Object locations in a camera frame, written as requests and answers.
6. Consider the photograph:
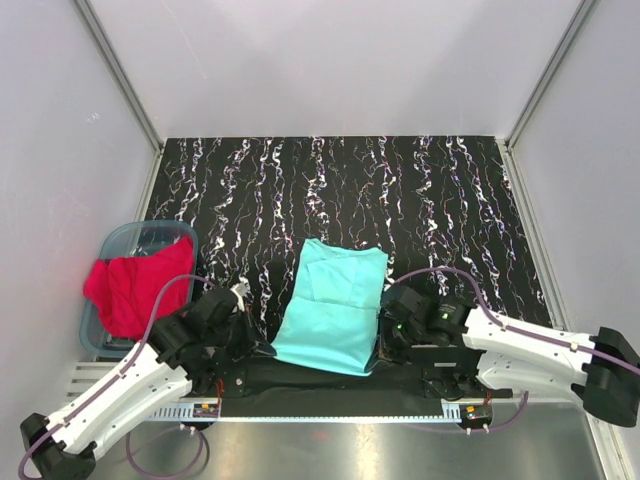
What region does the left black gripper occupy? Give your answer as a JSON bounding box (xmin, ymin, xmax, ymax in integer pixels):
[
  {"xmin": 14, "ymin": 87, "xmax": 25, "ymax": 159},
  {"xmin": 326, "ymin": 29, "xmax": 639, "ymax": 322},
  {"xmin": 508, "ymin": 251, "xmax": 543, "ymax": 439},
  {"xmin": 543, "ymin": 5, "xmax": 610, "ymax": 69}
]
[{"xmin": 205, "ymin": 305, "xmax": 275, "ymax": 361}]

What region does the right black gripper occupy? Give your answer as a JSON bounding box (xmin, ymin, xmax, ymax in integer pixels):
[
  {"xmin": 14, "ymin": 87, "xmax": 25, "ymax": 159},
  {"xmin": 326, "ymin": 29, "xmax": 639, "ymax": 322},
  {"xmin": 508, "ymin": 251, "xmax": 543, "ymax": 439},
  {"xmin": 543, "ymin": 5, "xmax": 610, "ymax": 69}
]
[{"xmin": 366, "ymin": 313, "xmax": 425, "ymax": 375}]

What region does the teal t shirt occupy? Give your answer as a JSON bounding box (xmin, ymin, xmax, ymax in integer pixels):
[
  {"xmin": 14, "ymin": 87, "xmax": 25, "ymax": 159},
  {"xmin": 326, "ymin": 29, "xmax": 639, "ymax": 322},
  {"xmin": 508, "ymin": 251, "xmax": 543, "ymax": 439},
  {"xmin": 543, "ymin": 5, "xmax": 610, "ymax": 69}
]
[{"xmin": 272, "ymin": 239, "xmax": 388, "ymax": 377}]

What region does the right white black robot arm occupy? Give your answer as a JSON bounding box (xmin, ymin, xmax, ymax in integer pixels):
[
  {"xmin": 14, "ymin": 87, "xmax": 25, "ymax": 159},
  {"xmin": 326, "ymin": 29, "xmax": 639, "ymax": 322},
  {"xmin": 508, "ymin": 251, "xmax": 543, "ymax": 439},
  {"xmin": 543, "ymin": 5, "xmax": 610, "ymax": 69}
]
[{"xmin": 379, "ymin": 300, "xmax": 639, "ymax": 428}]

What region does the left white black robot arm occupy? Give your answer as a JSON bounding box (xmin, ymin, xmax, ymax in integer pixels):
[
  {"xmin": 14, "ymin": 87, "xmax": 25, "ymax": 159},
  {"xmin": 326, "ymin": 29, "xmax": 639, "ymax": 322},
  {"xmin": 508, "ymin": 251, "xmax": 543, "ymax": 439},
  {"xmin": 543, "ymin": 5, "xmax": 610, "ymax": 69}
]
[{"xmin": 20, "ymin": 307, "xmax": 275, "ymax": 479}]

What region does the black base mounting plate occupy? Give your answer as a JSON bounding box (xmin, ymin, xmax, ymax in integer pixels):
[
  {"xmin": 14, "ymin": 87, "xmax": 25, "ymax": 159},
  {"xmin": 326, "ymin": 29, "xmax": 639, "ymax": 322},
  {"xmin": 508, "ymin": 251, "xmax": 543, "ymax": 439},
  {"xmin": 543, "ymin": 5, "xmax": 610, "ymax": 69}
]
[{"xmin": 191, "ymin": 346, "xmax": 512, "ymax": 418}]

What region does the red t shirt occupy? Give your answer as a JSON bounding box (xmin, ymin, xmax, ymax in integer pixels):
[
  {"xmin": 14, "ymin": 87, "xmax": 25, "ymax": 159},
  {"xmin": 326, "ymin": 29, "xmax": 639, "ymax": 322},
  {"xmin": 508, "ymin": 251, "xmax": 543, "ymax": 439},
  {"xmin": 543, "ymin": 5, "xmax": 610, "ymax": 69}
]
[{"xmin": 83, "ymin": 237, "xmax": 195, "ymax": 341}]

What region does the translucent blue plastic basket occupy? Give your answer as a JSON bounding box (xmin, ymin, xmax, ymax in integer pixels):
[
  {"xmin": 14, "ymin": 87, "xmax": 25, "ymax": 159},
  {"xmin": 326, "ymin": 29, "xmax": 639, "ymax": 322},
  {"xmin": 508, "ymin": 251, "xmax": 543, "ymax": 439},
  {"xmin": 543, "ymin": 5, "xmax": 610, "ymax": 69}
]
[{"xmin": 79, "ymin": 220, "xmax": 199, "ymax": 360}]

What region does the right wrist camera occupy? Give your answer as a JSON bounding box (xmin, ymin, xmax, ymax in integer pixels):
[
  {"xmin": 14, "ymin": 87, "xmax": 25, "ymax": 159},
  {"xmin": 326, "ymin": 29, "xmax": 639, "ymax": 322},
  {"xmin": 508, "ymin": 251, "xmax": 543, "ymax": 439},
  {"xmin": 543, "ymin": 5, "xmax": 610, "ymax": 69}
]
[{"xmin": 381, "ymin": 285, "xmax": 473, "ymax": 335}]

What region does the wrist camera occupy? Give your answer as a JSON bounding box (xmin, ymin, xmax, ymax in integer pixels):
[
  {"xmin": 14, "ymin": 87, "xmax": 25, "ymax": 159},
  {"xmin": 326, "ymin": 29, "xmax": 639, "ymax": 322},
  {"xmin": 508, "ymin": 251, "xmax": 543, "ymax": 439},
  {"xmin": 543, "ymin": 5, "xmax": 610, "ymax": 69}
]
[
  {"xmin": 183, "ymin": 283, "xmax": 249, "ymax": 336},
  {"xmin": 381, "ymin": 285, "xmax": 473, "ymax": 335}
]

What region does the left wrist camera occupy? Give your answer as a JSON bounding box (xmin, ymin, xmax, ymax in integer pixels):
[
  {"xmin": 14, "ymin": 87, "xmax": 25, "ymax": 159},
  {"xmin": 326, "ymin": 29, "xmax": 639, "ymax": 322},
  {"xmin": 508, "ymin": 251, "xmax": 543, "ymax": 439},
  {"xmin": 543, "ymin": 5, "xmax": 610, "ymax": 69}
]
[{"xmin": 183, "ymin": 283, "xmax": 249, "ymax": 336}]

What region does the white slotted cable duct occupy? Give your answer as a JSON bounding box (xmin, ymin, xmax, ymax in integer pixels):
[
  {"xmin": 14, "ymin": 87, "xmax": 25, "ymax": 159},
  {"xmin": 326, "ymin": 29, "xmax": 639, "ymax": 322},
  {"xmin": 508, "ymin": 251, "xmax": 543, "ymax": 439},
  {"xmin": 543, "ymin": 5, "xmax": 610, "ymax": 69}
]
[{"xmin": 147, "ymin": 402, "xmax": 462, "ymax": 424}]

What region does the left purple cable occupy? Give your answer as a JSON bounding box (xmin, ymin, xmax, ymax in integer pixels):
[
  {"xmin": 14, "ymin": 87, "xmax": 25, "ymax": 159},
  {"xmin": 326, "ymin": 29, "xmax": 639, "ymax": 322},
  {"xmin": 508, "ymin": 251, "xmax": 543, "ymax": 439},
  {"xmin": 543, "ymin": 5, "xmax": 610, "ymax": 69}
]
[{"xmin": 17, "ymin": 273, "xmax": 221, "ymax": 480}]

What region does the purple cable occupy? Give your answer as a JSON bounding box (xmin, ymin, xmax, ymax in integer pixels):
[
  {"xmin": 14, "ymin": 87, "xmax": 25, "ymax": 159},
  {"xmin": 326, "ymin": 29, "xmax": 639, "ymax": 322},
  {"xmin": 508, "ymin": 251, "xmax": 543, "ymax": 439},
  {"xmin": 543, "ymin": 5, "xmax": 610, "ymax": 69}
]
[
  {"xmin": 17, "ymin": 273, "xmax": 221, "ymax": 480},
  {"xmin": 382, "ymin": 267, "xmax": 640, "ymax": 432}
]

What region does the aluminium frame rail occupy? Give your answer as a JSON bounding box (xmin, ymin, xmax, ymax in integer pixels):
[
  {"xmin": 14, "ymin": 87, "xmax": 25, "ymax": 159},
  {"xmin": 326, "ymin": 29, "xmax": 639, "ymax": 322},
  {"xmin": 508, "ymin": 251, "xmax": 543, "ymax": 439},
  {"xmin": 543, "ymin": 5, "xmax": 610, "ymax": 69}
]
[{"xmin": 65, "ymin": 362, "xmax": 121, "ymax": 401}]

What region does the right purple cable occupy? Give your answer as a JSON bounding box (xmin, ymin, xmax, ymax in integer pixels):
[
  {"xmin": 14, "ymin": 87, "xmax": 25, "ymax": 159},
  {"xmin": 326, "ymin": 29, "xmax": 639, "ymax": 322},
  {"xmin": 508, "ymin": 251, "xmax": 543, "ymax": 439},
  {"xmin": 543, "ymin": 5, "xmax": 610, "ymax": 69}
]
[{"xmin": 382, "ymin": 267, "xmax": 640, "ymax": 432}]

